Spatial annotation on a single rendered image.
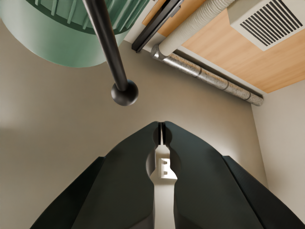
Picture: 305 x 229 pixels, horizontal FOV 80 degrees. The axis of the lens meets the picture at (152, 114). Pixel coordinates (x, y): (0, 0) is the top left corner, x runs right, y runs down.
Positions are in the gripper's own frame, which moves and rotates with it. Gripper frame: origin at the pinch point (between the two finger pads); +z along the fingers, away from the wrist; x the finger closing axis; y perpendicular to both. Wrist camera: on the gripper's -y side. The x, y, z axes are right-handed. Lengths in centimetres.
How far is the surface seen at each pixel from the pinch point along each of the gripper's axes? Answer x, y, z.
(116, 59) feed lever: -3.9, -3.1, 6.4
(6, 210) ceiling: -90, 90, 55
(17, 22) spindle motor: -16.7, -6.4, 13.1
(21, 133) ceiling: -92, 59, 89
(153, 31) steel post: -5, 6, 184
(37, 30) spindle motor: -14.3, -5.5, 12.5
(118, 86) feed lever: -4.8, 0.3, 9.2
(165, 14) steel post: 7, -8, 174
